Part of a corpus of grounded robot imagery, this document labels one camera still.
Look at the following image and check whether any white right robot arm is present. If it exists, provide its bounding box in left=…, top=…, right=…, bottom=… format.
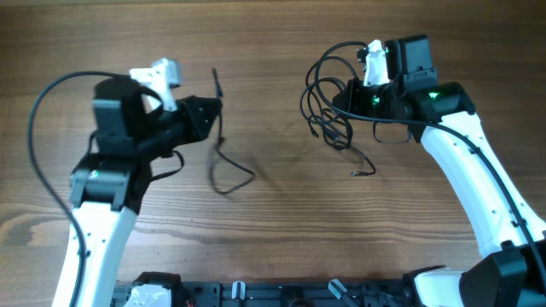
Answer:
left=334, top=35, right=545, bottom=306

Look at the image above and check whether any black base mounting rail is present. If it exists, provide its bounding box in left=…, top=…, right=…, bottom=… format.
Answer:
left=110, top=272, right=414, bottom=307

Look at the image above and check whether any black camera cable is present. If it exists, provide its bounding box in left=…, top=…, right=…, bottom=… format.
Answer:
left=313, top=41, right=546, bottom=299
left=27, top=71, right=125, bottom=307

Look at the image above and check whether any black right camera cable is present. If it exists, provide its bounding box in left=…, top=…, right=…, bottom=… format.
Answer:
left=313, top=41, right=546, bottom=299

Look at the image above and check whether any black usb cable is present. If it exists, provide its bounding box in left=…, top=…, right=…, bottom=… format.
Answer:
left=299, top=55, right=377, bottom=177

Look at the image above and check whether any black left camera cable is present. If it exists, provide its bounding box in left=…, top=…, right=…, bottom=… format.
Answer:
left=27, top=71, right=125, bottom=307

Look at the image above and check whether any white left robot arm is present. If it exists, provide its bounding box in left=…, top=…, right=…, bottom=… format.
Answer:
left=53, top=78, right=222, bottom=306

